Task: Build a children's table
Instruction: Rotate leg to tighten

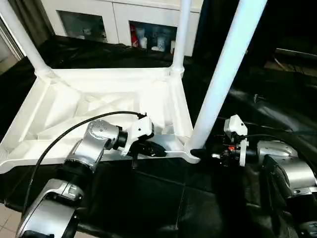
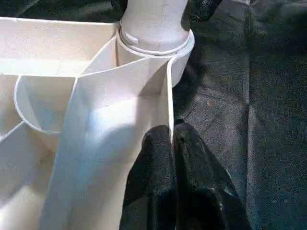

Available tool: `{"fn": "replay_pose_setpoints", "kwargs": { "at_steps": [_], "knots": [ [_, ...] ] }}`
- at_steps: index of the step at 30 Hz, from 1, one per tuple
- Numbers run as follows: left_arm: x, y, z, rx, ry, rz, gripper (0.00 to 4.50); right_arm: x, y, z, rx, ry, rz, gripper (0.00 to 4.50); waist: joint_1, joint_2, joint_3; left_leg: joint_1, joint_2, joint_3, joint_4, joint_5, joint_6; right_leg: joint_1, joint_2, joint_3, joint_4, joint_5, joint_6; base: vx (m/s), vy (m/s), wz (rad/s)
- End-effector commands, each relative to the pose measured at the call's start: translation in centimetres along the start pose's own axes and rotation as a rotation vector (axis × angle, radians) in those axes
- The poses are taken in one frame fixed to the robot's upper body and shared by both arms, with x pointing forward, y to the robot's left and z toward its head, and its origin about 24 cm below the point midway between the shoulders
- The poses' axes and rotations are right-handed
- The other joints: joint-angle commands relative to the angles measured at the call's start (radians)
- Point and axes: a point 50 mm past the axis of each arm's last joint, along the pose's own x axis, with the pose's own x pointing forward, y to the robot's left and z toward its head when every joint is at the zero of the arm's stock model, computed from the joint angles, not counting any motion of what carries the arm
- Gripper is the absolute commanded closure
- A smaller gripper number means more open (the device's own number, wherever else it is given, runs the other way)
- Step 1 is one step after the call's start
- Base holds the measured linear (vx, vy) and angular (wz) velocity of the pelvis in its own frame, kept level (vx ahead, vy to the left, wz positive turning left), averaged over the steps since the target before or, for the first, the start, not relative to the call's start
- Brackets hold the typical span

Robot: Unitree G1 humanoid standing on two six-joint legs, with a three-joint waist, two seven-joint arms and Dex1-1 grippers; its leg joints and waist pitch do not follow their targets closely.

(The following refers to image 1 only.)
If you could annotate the white plastic table leg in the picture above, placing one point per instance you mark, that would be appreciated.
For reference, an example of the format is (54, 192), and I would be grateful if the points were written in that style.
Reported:
(2, 156)
(182, 32)
(230, 62)
(22, 37)

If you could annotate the white plastic table top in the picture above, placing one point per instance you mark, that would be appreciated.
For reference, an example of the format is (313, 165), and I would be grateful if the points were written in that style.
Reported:
(74, 81)

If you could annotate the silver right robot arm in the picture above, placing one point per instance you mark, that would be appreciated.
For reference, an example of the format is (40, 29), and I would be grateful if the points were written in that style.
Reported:
(292, 168)

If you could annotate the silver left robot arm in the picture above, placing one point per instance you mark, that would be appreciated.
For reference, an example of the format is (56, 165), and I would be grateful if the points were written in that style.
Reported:
(94, 138)

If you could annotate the black mat cloth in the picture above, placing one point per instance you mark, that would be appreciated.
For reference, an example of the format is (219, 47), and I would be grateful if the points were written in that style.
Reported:
(153, 193)

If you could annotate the long black rod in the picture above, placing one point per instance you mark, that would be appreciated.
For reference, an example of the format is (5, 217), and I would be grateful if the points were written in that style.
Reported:
(297, 52)

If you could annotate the white display cabinet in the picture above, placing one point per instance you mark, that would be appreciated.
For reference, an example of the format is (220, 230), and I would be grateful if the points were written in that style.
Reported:
(114, 15)

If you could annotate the dark tall cabinet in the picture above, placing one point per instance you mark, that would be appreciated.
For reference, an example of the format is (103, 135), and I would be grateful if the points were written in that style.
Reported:
(284, 22)

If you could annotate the grey curtain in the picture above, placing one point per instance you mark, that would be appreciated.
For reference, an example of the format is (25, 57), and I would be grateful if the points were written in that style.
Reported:
(32, 19)

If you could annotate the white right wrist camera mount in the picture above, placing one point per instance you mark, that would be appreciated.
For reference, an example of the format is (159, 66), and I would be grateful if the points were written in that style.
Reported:
(235, 124)

